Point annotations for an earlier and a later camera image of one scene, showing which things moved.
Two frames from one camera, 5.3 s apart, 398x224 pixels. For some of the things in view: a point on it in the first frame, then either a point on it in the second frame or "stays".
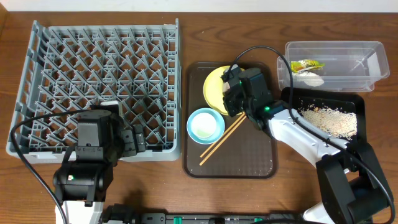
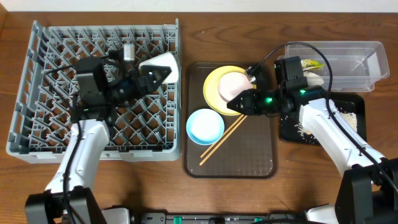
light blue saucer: x=206 y=126 stays
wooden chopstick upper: x=223 y=134 stays
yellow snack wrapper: x=304 y=65 stays
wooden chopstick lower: x=219 y=144 stays
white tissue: x=310 y=78 stays
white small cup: x=203 y=125 to x=164 y=60
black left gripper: x=137 y=140 to x=144 y=83
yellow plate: x=213 y=89 stays
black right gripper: x=232 y=101 to x=254 y=103
